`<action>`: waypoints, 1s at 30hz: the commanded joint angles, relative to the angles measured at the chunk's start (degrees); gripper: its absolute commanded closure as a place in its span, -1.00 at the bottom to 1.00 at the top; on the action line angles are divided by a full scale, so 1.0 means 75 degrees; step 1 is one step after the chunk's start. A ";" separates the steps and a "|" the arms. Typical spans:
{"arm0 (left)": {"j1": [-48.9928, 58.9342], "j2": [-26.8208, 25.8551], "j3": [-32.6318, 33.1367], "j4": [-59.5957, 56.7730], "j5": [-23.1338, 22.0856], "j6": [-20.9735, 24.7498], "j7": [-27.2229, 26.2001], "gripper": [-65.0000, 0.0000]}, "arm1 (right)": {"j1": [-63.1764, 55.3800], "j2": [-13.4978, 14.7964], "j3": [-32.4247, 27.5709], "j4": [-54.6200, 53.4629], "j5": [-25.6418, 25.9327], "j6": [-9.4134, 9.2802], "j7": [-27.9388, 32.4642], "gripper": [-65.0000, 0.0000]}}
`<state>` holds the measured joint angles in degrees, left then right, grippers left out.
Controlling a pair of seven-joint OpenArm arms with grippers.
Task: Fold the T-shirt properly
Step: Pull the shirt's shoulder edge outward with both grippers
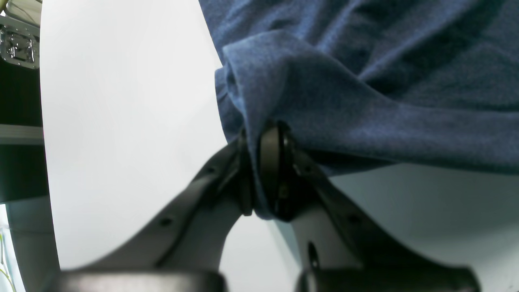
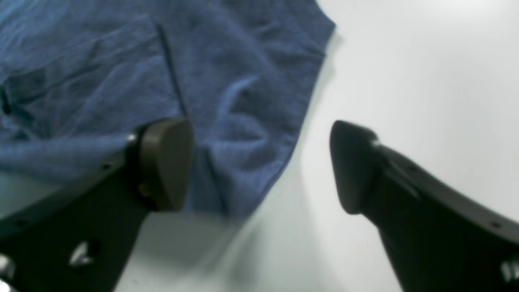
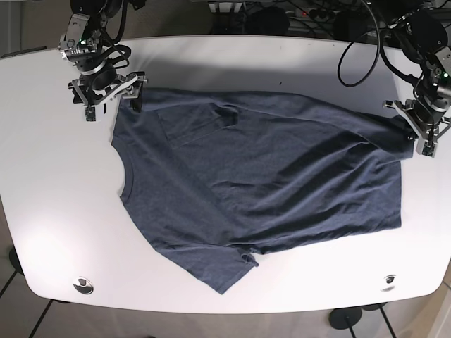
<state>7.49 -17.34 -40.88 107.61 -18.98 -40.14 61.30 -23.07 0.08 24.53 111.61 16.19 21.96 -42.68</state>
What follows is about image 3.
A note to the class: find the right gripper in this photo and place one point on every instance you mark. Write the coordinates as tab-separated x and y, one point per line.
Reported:
98	58

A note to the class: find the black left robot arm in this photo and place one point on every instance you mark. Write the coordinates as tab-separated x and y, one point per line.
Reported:
423	40

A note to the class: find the right silver table grommet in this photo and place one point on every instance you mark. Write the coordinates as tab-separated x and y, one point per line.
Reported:
388	283

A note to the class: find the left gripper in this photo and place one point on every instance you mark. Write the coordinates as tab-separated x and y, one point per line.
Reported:
425	113

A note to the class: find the dark blue T-shirt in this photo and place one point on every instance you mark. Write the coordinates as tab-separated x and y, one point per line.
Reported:
214	179

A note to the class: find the black round stand base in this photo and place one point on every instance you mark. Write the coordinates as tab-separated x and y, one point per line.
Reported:
344	318

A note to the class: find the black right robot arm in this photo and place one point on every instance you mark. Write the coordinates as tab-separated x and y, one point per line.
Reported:
114	12

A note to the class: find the silver table grommet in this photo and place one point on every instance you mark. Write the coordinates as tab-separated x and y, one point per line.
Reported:
83	285
388	283

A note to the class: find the left silver table grommet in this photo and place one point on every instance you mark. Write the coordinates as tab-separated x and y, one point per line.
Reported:
83	285

